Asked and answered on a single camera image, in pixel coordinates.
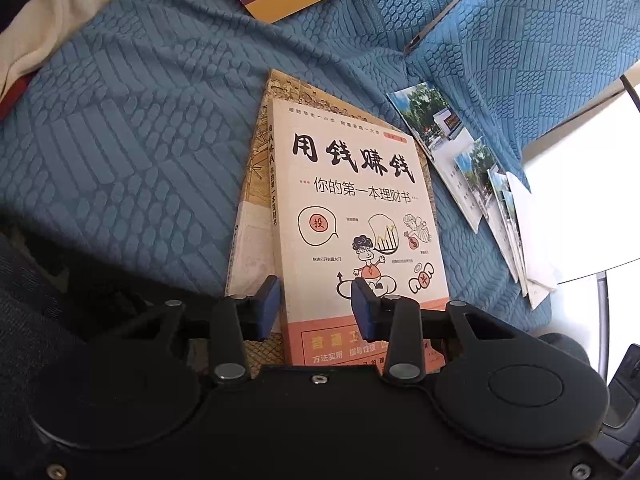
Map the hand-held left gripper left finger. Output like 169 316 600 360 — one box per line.
117 275 282 382

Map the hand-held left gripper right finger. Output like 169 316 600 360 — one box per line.
351 277 507 382

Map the orange white cartoon book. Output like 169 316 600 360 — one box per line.
267 99 451 367

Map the golden patterned book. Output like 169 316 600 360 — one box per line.
225 67 437 367

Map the photo cover notebook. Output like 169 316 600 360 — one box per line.
501 187 528 298
386 81 490 234
486 167 526 291
453 136 523 283

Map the white notebook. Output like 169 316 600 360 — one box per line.
505 171 559 311

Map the white cabinet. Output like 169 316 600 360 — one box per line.
520 57 640 391

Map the blue textured sofa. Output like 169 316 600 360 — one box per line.
0 0 640 376

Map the red white black checkered blanket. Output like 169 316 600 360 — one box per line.
0 0 166 121

